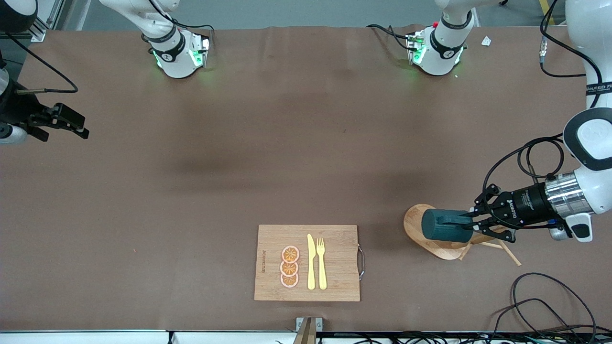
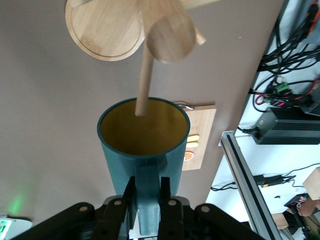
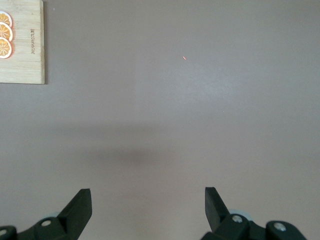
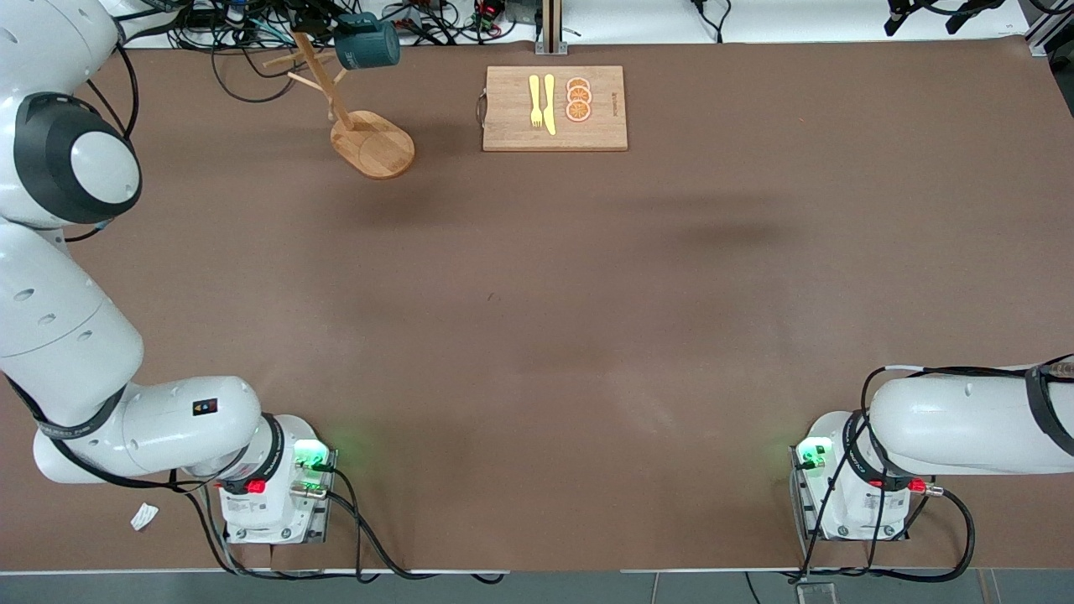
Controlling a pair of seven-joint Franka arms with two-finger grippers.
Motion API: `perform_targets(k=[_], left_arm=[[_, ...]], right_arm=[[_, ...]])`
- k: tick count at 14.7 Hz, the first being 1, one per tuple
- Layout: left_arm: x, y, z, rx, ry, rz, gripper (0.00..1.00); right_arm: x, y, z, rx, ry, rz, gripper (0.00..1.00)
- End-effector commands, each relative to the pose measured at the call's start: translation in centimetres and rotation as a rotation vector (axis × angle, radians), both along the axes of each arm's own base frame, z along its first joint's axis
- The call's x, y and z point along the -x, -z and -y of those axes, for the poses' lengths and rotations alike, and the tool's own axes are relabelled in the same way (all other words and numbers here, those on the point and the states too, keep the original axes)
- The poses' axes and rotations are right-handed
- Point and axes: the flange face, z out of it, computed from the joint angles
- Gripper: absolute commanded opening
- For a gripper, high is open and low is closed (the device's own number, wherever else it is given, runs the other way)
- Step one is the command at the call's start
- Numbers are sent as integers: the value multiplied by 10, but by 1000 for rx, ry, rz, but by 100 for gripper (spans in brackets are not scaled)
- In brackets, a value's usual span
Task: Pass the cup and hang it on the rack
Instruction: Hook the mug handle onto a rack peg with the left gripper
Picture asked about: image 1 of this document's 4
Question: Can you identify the dark green cup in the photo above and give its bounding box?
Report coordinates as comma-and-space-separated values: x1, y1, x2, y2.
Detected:
421, 208, 475, 242

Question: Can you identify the wooden mug rack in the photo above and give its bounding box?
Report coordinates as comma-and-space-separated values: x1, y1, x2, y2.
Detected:
403, 204, 522, 267

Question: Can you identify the bamboo cutting board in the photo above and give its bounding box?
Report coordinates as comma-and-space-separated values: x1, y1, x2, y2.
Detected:
254, 225, 365, 302

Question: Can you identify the yellow plastic fork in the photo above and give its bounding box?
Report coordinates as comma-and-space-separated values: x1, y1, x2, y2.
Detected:
316, 237, 328, 290

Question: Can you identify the brown table cover sheet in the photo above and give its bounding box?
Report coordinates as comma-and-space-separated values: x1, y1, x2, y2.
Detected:
0, 25, 612, 333

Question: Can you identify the yellow plastic knife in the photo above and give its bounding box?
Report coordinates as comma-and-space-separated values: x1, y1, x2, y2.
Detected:
307, 234, 317, 290

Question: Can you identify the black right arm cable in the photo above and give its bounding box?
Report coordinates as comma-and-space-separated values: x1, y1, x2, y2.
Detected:
0, 31, 79, 94

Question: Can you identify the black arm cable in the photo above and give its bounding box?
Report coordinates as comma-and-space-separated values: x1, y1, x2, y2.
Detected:
0, 31, 79, 94
482, 0, 598, 192

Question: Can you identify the aluminium frame profile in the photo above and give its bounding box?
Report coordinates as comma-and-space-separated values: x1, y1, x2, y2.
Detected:
26, 0, 65, 43

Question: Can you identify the black looped cable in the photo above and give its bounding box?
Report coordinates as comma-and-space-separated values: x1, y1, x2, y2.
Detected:
488, 299, 579, 344
511, 272, 598, 342

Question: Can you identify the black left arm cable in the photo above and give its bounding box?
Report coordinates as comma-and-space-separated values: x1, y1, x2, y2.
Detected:
482, 0, 598, 192

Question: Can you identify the black base cable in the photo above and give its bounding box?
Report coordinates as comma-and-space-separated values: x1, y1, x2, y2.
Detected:
366, 24, 413, 51
172, 17, 214, 36

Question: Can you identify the metal bracket with post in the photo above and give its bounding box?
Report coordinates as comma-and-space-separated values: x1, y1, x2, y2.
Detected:
293, 317, 324, 344

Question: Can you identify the white table edge rail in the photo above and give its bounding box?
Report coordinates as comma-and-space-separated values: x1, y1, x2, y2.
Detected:
0, 330, 297, 344

